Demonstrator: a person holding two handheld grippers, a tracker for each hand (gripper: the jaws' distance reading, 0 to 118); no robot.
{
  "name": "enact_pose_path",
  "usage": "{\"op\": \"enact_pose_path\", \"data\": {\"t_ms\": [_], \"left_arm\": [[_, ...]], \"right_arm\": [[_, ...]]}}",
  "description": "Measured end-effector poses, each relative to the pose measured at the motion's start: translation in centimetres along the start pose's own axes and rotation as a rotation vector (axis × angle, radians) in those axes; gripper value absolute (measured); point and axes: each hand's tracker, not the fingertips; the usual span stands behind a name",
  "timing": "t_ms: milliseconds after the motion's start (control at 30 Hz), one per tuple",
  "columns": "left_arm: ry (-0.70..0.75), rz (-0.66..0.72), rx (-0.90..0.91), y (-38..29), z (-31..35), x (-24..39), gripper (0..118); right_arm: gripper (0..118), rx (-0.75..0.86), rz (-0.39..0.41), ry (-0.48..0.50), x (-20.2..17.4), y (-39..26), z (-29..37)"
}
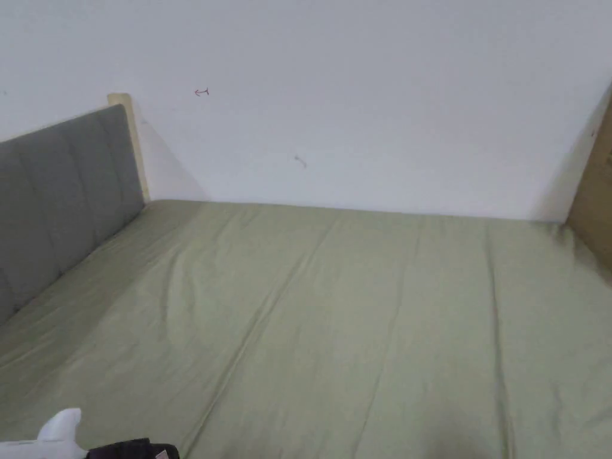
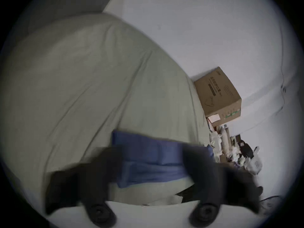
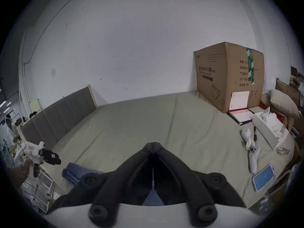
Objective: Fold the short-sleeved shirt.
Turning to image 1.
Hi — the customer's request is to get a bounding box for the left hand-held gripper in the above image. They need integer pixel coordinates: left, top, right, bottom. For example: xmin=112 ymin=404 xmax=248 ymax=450
xmin=0 ymin=407 xmax=180 ymax=459

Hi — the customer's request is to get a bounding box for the bed with pale green sheet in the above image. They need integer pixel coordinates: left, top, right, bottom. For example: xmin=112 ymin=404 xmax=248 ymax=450
xmin=0 ymin=198 xmax=612 ymax=459

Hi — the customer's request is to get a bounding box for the grey padded headboard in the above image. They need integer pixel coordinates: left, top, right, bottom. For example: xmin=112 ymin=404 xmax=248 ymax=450
xmin=0 ymin=93 xmax=151 ymax=327

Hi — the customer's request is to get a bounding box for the brown cardboard carton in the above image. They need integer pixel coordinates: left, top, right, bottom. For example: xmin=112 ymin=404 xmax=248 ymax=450
xmin=565 ymin=82 xmax=612 ymax=265

